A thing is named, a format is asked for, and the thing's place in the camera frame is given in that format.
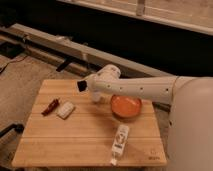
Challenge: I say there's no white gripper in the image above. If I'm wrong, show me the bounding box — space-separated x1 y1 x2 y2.
84 74 96 92

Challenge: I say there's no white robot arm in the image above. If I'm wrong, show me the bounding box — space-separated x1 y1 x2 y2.
85 65 213 171

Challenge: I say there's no orange bowl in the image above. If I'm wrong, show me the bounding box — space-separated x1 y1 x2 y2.
110 95 142 118

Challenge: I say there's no wooden table board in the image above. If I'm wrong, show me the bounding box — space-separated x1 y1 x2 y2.
12 79 167 167

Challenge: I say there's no white squeeze bottle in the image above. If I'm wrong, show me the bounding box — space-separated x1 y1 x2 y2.
110 125 130 166

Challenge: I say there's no black device on floor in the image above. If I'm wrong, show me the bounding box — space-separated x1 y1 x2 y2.
0 42 24 59

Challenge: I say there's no black clamp handle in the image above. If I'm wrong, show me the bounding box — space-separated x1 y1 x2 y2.
0 124 24 138

